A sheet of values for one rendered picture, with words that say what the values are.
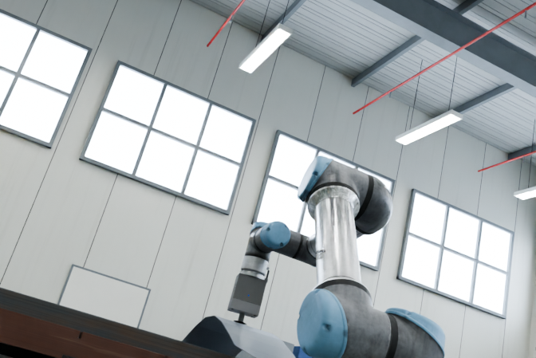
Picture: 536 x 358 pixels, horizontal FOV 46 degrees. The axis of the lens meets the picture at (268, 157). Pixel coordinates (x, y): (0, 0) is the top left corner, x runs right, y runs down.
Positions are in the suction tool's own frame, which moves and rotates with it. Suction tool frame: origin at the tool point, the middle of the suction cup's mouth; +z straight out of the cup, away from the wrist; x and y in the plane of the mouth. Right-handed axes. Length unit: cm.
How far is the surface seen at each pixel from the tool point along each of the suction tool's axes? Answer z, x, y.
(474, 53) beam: -564, -590, -319
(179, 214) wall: -250, -816, 38
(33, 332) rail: 17, 49, 45
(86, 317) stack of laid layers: 11, 43, 37
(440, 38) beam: -553, -569, -255
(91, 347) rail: 17, 46, 34
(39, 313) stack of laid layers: 13, 44, 46
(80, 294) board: -85, -790, 139
